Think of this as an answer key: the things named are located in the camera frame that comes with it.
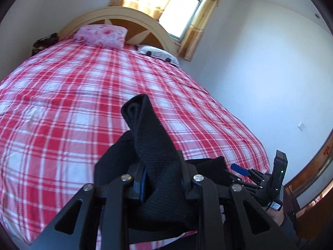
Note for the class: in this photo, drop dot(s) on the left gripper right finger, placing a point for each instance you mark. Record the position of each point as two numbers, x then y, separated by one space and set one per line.
234 215

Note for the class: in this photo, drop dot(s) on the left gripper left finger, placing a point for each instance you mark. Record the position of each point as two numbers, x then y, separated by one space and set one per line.
76 225

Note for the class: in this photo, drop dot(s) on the black pants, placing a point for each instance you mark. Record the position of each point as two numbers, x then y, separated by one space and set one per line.
150 193

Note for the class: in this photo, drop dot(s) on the right forearm dark sleeve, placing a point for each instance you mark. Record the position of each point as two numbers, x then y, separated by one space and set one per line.
288 228

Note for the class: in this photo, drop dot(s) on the right hand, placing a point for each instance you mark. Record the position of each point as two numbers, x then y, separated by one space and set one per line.
276 215

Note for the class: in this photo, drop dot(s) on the red plaid bed cover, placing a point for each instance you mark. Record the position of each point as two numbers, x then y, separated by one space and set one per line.
61 111

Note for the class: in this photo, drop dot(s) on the yellow right curtain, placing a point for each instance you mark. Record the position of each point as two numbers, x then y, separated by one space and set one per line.
196 29

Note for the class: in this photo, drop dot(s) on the white black patterned pillow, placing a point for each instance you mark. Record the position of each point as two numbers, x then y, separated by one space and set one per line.
158 54

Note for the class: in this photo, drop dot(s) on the pink floral pillow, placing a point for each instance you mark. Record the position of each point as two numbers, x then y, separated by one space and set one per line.
102 35

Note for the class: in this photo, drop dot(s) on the dark bag beside bed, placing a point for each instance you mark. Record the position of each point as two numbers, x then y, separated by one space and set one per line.
44 43

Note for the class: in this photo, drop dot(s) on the cream wooden headboard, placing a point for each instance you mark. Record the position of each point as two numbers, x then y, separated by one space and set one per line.
142 29

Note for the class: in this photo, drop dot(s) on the back window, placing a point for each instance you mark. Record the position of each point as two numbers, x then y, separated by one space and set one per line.
177 17

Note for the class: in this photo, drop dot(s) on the black camera box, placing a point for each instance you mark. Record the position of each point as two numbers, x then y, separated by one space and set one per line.
279 169

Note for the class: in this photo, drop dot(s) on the wooden door frame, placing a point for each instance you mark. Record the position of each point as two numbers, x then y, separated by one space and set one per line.
308 175

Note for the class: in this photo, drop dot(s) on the white wall switch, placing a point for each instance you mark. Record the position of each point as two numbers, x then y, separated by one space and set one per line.
301 126

